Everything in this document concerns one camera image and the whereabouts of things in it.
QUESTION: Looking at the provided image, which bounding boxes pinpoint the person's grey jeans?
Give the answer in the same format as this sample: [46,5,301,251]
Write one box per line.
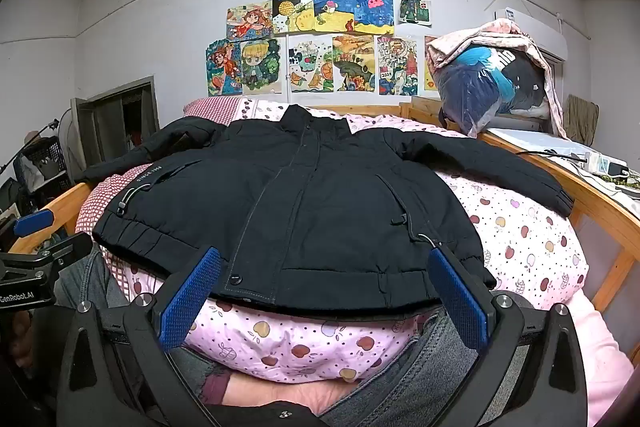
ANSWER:
[52,249,531,427]

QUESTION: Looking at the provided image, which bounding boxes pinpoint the pink and red checked duvet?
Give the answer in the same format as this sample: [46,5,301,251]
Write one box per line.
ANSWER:
[75,96,588,383]

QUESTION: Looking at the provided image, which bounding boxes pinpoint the bundle of bedding in bag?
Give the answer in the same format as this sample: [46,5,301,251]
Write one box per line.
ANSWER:
[426,19,568,140]

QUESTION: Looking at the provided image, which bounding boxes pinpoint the pale flat panel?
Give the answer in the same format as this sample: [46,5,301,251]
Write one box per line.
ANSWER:
[487,127,591,158]

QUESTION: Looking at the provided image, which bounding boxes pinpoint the black plastic crate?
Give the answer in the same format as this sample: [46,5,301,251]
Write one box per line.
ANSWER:
[14,136,71,194]

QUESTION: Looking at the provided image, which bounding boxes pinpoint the white standing fan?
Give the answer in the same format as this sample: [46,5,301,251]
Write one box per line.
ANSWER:
[54,112,81,168]

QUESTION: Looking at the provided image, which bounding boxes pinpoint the olive hanging cloth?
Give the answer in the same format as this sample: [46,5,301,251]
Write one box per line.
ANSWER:
[565,94,599,152]

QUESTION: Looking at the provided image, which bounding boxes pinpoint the wooden bed frame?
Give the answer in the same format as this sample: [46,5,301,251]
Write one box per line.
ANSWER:
[10,99,640,323]

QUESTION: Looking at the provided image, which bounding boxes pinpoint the cluster of colourful wall drawings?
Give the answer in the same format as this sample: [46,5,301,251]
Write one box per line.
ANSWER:
[205,0,441,98]

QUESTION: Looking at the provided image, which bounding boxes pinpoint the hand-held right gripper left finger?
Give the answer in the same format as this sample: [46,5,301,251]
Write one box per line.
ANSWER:
[56,247,223,427]

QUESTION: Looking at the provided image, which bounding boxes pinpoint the plain pink bedsheet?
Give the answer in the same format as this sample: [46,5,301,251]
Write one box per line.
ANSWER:
[545,292,636,427]

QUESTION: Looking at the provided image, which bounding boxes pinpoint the black padded jacket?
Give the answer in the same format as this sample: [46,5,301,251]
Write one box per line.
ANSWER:
[75,104,576,313]

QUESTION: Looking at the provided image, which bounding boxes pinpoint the clear bag of clothes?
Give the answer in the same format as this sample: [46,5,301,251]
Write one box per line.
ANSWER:
[435,44,551,138]

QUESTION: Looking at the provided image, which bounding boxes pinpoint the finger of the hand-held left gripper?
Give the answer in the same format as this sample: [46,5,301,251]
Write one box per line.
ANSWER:
[30,234,93,270]
[14,208,56,238]

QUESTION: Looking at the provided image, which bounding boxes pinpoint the bare skin with maroon cuff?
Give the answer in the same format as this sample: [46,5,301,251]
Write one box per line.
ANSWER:
[200,369,361,413]

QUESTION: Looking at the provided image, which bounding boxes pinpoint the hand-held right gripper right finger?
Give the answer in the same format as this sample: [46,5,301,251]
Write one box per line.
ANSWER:
[426,247,588,427]

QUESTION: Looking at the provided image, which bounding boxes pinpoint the white power strip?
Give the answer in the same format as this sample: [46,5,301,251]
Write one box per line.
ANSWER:
[585,152,631,180]

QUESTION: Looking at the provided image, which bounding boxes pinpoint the dark open cabinet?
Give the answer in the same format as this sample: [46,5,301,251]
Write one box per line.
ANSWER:
[75,77,161,180]

